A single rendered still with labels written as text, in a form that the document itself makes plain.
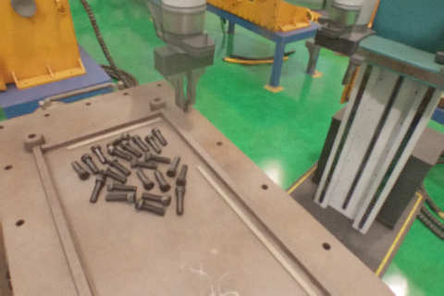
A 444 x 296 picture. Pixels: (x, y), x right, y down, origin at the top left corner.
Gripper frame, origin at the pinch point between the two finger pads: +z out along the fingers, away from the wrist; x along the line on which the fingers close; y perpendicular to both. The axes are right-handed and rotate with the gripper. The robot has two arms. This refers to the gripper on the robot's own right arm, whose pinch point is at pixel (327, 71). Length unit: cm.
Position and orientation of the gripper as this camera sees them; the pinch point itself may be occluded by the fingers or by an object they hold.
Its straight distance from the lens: 112.4
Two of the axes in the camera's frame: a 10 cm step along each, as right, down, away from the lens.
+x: -7.2, -4.5, 5.3
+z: -0.6, 8.0, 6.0
